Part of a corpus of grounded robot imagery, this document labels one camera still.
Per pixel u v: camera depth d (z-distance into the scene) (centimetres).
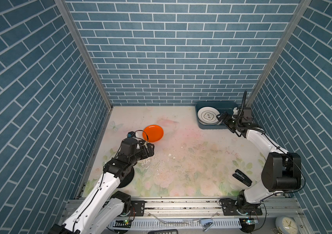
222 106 119
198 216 72
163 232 66
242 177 83
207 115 109
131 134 69
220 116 83
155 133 104
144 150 69
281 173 45
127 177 55
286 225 67
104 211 55
